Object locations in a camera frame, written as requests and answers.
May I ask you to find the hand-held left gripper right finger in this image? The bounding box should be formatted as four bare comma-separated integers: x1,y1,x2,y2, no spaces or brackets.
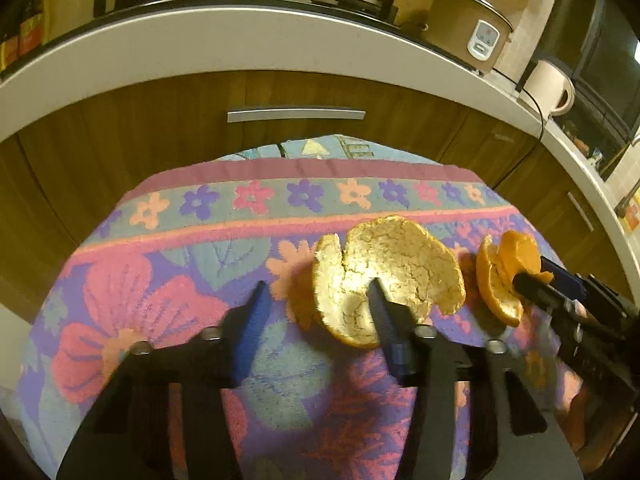
367,279,583,480

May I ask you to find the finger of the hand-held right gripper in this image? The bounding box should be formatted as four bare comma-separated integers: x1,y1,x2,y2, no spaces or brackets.
539,255,587,302
511,271,568,313

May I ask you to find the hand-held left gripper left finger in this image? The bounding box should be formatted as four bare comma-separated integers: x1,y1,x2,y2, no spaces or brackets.
57,281,271,480

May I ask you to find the small orange peel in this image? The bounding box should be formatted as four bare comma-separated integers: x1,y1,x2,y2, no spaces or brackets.
475,230,555,328

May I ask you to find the large orange peel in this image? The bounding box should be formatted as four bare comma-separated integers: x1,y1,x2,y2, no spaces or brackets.
285,215,467,350

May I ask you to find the floral purple blanket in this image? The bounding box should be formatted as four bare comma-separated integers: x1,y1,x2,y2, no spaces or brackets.
15,135,601,480

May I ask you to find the white electric kettle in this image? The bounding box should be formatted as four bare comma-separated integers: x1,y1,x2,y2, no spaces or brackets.
520,59,576,120

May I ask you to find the wooden base cabinet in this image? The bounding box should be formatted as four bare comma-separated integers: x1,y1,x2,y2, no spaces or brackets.
0,70,640,321

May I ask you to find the beige rice cooker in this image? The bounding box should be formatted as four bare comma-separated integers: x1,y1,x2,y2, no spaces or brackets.
422,0,516,77

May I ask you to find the red yellow box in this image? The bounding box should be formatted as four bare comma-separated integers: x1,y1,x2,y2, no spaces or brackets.
0,10,48,68

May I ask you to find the black power cable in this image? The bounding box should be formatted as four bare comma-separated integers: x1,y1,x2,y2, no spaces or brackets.
492,67,546,196

